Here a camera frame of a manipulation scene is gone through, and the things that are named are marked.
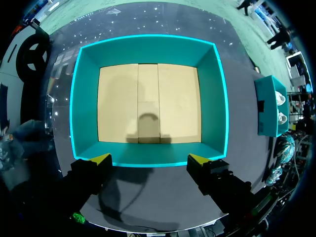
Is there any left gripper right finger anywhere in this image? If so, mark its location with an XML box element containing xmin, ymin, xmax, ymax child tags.
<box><xmin>186</xmin><ymin>154</ymin><xmax>253</xmax><ymax>214</ymax></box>

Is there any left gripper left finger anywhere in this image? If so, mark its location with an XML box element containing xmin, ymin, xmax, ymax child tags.
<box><xmin>61</xmin><ymin>153</ymin><xmax>113</xmax><ymax>212</ymax></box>

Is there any teal shoebox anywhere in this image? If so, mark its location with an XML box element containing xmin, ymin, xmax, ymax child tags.
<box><xmin>254</xmin><ymin>75</ymin><xmax>289</xmax><ymax>138</ymax></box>
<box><xmin>70</xmin><ymin>34</ymin><xmax>229</xmax><ymax>168</ymax></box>

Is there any person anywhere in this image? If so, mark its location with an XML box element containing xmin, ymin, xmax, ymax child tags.
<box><xmin>0</xmin><ymin>119</ymin><xmax>54</xmax><ymax>173</ymax></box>
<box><xmin>267</xmin><ymin>25</ymin><xmax>293</xmax><ymax>50</ymax></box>
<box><xmin>236</xmin><ymin>0</ymin><xmax>251</xmax><ymax>16</ymax></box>

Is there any beige sneaker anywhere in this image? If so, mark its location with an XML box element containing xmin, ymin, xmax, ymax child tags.
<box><xmin>275</xmin><ymin>90</ymin><xmax>286</xmax><ymax>106</ymax></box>

